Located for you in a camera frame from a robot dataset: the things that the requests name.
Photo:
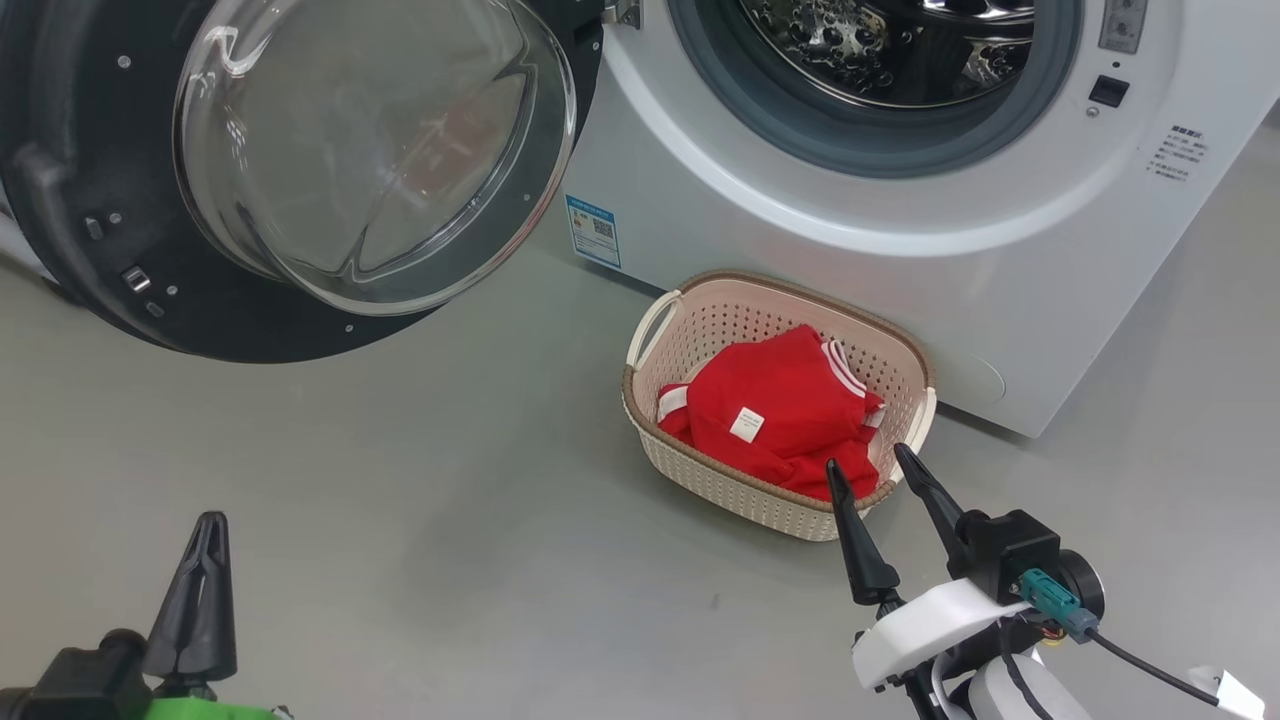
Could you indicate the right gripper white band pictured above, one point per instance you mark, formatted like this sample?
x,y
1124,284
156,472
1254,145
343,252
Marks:
x,y
920,625

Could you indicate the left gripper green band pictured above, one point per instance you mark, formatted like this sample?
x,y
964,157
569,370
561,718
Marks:
x,y
80,685

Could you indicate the red white striped jersey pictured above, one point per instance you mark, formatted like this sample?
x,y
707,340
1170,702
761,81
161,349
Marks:
x,y
835,470

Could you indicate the red garment with white tag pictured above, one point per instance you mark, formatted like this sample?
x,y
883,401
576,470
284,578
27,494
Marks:
x,y
770,385

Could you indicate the black round glass washer door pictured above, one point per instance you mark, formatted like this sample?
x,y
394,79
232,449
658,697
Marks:
x,y
380,150

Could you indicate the cream perforated laundry basket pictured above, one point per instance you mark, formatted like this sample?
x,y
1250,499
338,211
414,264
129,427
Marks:
x,y
760,505

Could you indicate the white washing machine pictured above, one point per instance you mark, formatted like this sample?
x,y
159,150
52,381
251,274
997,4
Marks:
x,y
1000,280

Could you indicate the black door latch socket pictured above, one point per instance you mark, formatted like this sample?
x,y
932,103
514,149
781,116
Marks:
x,y
1108,91

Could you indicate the blue white energy label sticker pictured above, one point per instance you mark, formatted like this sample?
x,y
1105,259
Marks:
x,y
594,232

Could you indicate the small printed text label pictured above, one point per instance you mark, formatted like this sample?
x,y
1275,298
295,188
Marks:
x,y
1178,152

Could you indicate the steel washer drum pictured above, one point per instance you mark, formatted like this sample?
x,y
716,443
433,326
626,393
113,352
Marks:
x,y
880,45

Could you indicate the grey warning sticker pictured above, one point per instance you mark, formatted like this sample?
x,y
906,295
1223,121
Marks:
x,y
1122,25

